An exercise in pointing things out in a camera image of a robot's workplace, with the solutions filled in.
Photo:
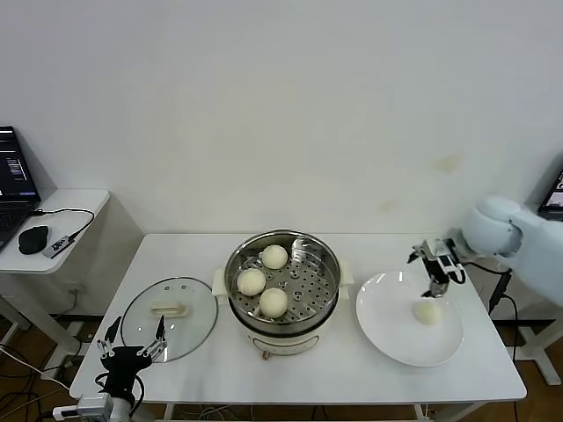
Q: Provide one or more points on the white steamed baozi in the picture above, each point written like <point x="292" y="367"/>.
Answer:
<point x="275" y="256"/>
<point x="251" y="282"/>
<point x="427" y="314"/>
<point x="273" y="303"/>

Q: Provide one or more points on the round glass pot lid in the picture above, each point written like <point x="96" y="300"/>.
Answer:
<point x="171" y="310"/>

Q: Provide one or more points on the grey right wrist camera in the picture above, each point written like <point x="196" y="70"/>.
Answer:
<point x="442" y="247"/>

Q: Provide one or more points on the white electric cooking pot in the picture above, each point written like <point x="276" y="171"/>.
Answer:
<point x="281" y="340"/>

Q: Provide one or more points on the grey usb hub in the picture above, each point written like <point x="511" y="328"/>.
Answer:
<point x="57" y="246"/>

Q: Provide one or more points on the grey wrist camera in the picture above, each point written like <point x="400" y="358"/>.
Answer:
<point x="94" y="406"/>
<point x="442" y="247"/>

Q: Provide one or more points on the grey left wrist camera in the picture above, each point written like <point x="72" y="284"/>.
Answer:
<point x="94" y="406"/>

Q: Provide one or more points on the white wall outlet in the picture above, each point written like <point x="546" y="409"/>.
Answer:
<point x="74" y="289"/>

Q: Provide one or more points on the stainless steel steamer basket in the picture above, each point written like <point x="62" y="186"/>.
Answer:
<point x="308" y="294"/>

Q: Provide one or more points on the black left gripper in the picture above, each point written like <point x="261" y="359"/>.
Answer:
<point x="125" y="367"/>

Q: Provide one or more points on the black computer mouse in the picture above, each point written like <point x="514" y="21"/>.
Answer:
<point x="33" y="239"/>

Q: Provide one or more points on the white side table with label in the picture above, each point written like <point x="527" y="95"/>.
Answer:
<point x="538" y="351"/>

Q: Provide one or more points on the white side table with mouse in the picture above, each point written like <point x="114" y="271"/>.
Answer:
<point x="75" y="202"/>

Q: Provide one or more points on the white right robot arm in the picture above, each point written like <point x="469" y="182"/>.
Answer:
<point x="497" y="224"/>

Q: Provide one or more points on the white round plate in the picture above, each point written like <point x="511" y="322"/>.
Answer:
<point x="382" y="316"/>

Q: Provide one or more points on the black laptop with dark screen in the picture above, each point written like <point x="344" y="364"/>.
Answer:
<point x="12" y="208"/>

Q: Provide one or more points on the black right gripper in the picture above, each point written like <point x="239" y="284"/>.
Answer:
<point x="446" y="266"/>

